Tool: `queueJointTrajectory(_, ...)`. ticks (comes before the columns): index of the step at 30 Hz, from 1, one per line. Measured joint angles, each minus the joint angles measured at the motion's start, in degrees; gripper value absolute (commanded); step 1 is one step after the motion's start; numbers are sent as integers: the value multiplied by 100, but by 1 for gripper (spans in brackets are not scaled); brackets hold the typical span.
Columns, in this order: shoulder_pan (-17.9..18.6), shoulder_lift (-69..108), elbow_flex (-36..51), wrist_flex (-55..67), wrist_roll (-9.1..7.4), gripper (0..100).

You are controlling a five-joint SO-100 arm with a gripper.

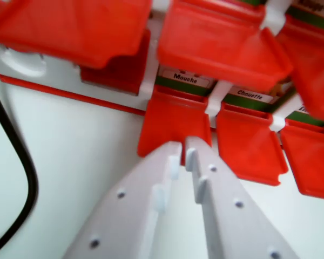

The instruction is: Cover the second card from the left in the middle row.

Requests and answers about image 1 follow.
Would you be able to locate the Chouette picture card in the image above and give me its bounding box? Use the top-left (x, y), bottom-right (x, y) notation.
top-left (221, 80), bottom-right (298, 114)

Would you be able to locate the Mouche picture card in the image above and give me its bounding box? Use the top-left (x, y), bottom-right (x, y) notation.
top-left (155, 64), bottom-right (218, 98)

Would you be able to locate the red plastic flap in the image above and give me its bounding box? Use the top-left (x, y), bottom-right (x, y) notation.
top-left (279, 118), bottom-right (324, 202)
top-left (275, 29), bottom-right (324, 128)
top-left (215, 103), bottom-right (289, 187)
top-left (137, 85), bottom-right (213, 166)
top-left (0, 0), bottom-right (152, 69)
top-left (156, 0), bottom-right (294, 92)

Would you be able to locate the long black cable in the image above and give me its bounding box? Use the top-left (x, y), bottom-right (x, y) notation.
top-left (0, 78), bottom-right (39, 245)

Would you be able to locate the red and white game board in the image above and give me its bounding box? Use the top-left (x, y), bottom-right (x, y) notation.
top-left (0, 0), bottom-right (324, 202)

